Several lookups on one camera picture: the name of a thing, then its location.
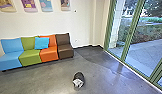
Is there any black trash bag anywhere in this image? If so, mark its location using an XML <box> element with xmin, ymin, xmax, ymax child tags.
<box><xmin>72</xmin><ymin>71</ymin><xmax>86</xmax><ymax>90</ymax></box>

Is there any brown sofa seat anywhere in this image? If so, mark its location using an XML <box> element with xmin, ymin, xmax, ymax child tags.
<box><xmin>55</xmin><ymin>32</ymin><xmax>75</xmax><ymax>61</ymax></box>

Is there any blue cushion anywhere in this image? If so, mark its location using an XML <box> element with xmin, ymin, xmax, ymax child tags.
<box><xmin>34</xmin><ymin>36</ymin><xmax>51</xmax><ymax>51</ymax></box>

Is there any white outdoor pillar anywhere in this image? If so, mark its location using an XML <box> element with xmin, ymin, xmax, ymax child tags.
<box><xmin>110</xmin><ymin>0</ymin><xmax>126</xmax><ymax>49</ymax></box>

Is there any green sofa seat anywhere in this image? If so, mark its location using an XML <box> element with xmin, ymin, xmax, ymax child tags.
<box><xmin>18</xmin><ymin>35</ymin><xmax>43</xmax><ymax>67</ymax></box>

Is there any green outdoor hedge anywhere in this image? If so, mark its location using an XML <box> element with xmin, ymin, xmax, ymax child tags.
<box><xmin>118</xmin><ymin>23</ymin><xmax>162</xmax><ymax>44</ymax></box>

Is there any blue sofa seat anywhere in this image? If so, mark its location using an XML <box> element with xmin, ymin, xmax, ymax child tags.
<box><xmin>0</xmin><ymin>37</ymin><xmax>25</xmax><ymax>72</ymax></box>

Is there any wall poster pink brown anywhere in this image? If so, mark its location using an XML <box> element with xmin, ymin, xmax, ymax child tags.
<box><xmin>60</xmin><ymin>0</ymin><xmax>72</xmax><ymax>12</ymax></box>

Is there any green framed glass wall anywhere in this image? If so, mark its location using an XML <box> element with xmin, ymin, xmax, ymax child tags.
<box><xmin>103</xmin><ymin>0</ymin><xmax>162</xmax><ymax>94</ymax></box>

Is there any wall poster light blue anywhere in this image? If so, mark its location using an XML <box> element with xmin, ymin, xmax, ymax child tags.
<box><xmin>39</xmin><ymin>0</ymin><xmax>54</xmax><ymax>13</ymax></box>

